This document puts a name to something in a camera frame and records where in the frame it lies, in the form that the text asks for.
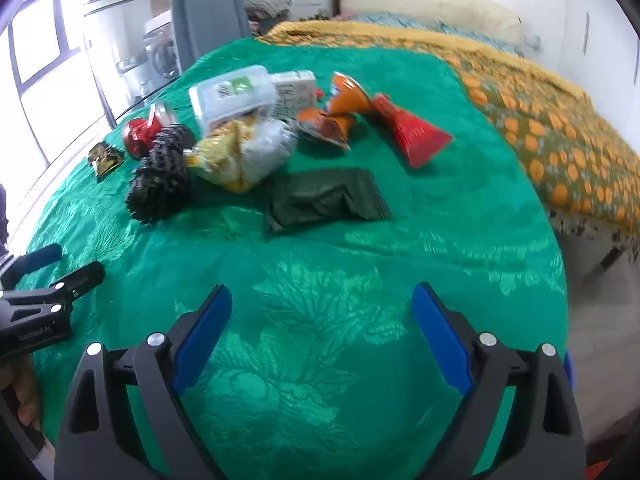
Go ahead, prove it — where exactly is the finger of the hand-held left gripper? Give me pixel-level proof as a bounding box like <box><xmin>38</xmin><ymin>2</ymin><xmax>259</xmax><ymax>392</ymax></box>
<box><xmin>30</xmin><ymin>261</ymin><xmax>106</xmax><ymax>311</ymax></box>
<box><xmin>0</xmin><ymin>244</ymin><xmax>64</xmax><ymax>288</ymax></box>

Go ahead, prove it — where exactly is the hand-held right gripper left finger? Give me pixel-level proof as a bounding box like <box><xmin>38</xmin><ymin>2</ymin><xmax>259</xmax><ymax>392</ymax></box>
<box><xmin>54</xmin><ymin>284</ymin><xmax>233</xmax><ymax>480</ymax></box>

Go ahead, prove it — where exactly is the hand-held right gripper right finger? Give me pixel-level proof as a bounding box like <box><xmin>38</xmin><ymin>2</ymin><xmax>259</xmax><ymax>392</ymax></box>
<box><xmin>410</xmin><ymin>282</ymin><xmax>587</xmax><ymax>480</ymax></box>

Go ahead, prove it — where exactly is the clear plastic box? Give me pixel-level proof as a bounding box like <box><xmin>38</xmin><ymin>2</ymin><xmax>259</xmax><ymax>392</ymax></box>
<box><xmin>189</xmin><ymin>65</ymin><xmax>279</xmax><ymax>137</ymax></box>

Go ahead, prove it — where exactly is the person's left hand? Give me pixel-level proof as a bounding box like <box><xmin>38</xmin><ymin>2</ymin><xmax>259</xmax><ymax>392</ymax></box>
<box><xmin>0</xmin><ymin>354</ymin><xmax>44</xmax><ymax>432</ymax></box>

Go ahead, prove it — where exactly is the small dark gold packet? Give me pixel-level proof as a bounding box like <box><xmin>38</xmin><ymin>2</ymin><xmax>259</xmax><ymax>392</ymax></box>
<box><xmin>87</xmin><ymin>142</ymin><xmax>126</xmax><ymax>183</ymax></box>

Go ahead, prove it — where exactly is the green floral blanket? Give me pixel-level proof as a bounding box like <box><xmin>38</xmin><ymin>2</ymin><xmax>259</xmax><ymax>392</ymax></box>
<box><xmin>20</xmin><ymin>37</ymin><xmax>569</xmax><ymax>480</ymax></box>

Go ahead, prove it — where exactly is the red foil wrapper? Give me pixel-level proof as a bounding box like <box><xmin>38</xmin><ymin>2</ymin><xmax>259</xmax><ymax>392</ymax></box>
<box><xmin>122</xmin><ymin>102</ymin><xmax>179</xmax><ymax>161</ymax></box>

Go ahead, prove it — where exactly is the dark green plastic bag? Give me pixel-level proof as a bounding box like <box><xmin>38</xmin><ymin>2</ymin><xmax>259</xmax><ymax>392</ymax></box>
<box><xmin>264</xmin><ymin>167</ymin><xmax>394</xmax><ymax>235</ymax></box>

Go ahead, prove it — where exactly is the yellow silver snack bag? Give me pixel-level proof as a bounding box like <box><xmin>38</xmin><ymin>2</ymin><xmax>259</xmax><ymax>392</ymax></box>
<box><xmin>192</xmin><ymin>117</ymin><xmax>300</xmax><ymax>195</ymax></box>

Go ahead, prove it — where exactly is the window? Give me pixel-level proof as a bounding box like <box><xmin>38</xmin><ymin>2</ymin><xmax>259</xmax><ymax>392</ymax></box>
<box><xmin>0</xmin><ymin>0</ymin><xmax>87</xmax><ymax>167</ymax></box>

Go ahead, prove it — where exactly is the red snack packet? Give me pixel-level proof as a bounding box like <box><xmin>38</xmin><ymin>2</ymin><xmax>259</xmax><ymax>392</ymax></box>
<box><xmin>372</xmin><ymin>92</ymin><xmax>455</xmax><ymax>170</ymax></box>

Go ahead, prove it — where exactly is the orange bag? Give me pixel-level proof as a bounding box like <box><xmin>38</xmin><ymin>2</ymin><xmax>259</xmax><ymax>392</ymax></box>
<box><xmin>585</xmin><ymin>457</ymin><xmax>622</xmax><ymax>480</ymax></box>

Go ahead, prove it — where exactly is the glass sliding door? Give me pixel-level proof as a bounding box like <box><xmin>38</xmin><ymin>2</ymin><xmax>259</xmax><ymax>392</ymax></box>
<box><xmin>82</xmin><ymin>0</ymin><xmax>174</xmax><ymax>127</ymax></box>

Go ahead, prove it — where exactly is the orange patterned blanket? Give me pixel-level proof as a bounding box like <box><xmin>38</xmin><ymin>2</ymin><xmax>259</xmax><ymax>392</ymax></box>
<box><xmin>255</xmin><ymin>19</ymin><xmax>640</xmax><ymax>253</ymax></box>

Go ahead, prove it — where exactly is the torn orange snack packet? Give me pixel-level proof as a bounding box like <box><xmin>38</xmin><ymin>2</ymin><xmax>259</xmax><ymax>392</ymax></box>
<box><xmin>296</xmin><ymin>107</ymin><xmax>357</xmax><ymax>151</ymax></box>

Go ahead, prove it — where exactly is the washing machine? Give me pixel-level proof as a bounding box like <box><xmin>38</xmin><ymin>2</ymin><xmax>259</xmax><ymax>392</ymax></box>
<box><xmin>142</xmin><ymin>15</ymin><xmax>179</xmax><ymax>82</ymax></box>

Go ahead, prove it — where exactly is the white green milk carton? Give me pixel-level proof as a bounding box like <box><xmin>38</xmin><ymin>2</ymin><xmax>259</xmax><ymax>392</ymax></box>
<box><xmin>270</xmin><ymin>70</ymin><xmax>319</xmax><ymax>117</ymax></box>

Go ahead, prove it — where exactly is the grey curtain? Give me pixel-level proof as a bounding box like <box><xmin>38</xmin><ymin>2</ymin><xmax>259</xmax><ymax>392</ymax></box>
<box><xmin>169</xmin><ymin>0</ymin><xmax>254</xmax><ymax>75</ymax></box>

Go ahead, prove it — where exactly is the blue floral bed sheet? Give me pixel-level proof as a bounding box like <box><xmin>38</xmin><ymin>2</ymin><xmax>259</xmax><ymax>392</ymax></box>
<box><xmin>350</xmin><ymin>11</ymin><xmax>521</xmax><ymax>57</ymax></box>

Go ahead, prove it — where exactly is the cream pillow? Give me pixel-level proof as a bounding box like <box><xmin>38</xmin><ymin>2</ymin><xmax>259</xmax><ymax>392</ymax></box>
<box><xmin>340</xmin><ymin>0</ymin><xmax>525</xmax><ymax>45</ymax></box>

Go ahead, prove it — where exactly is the pile of clothes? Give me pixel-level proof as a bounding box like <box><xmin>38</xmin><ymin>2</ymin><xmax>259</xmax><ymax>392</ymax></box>
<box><xmin>242</xmin><ymin>0</ymin><xmax>294</xmax><ymax>25</ymax></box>

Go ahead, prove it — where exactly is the white wardrobe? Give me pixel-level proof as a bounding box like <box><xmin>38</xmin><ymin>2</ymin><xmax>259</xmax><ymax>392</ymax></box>
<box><xmin>525</xmin><ymin>0</ymin><xmax>640</xmax><ymax>106</ymax></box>

